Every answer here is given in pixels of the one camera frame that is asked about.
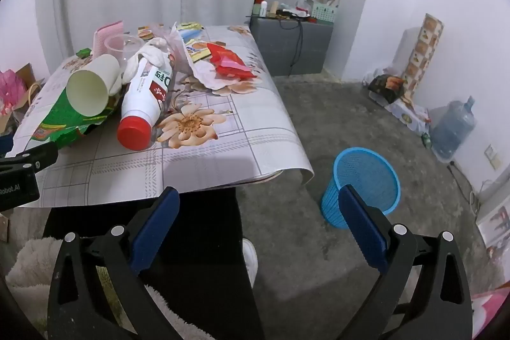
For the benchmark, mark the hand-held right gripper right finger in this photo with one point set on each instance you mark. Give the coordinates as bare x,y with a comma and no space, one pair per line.
360,228

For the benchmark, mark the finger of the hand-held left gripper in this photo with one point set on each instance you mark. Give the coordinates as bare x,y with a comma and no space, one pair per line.
40,156

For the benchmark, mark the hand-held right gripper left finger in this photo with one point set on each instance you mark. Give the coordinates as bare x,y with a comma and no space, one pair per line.
155,228

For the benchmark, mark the green snack bag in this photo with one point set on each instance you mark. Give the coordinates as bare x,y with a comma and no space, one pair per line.
63,120

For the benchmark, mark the blue mesh wastebasket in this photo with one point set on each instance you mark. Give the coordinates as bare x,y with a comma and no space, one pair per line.
358,172

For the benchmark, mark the white paper cup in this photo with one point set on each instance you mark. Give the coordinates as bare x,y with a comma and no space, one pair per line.
95,81

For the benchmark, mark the pink packet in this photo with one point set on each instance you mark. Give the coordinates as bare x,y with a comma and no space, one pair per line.
103,35

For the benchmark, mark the clear plastic bag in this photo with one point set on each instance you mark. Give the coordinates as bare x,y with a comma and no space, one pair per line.
175,45

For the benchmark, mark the red snack wrapper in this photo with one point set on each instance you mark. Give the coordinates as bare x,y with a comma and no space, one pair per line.
227,61

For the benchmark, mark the light blue snack packet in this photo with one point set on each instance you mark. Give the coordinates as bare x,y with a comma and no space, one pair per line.
189,32

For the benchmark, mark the person's leg in black pants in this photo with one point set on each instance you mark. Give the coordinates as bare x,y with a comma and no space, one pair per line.
207,244

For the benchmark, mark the pink bag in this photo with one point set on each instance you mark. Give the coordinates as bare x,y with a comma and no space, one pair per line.
10,93

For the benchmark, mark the brown cardboard box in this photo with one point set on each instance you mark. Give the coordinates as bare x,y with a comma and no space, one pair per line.
30,81

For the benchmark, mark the white fluffy cloth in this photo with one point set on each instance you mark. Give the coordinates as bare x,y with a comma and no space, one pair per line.
28,268

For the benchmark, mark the floral tablecloth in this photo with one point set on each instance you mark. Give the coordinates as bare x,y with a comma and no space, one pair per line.
199,156

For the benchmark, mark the white shoe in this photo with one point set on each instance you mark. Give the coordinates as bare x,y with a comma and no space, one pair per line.
251,264

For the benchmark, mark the green can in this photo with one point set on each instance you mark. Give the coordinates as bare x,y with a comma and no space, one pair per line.
427,140

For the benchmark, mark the small green wrapper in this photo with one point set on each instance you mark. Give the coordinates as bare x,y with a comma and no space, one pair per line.
83,53

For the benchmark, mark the white bottle with red cap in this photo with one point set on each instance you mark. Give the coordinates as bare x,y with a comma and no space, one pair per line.
143,96

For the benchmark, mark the printed cardboard box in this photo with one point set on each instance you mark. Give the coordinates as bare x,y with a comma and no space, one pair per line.
408,114

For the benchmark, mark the blue water jug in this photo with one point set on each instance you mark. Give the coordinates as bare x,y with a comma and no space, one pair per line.
450,128

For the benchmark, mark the clear plastic cup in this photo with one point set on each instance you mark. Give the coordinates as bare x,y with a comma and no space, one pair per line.
119,45

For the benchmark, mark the white water dispenser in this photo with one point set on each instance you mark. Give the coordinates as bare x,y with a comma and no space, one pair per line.
498,220

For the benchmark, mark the dark snack bag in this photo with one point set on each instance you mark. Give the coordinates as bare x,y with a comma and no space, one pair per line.
384,87

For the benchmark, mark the white crumpled tissue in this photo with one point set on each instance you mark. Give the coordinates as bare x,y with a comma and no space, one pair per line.
155,53

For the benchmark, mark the small burger print packet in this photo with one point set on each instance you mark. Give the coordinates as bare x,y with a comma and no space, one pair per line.
145,33

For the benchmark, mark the yellow orange packet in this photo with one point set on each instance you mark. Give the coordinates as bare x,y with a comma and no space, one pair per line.
197,51

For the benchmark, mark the patterned tall box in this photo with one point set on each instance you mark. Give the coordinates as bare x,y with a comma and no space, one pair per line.
422,49

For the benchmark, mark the grey cabinet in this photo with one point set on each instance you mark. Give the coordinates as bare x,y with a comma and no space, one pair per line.
275,45

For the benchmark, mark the green white box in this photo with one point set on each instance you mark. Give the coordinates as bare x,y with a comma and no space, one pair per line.
324,13

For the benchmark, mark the small white bottle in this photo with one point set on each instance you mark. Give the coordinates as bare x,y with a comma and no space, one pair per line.
264,9

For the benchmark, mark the wall socket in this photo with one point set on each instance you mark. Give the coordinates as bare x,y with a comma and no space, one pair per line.
493,156

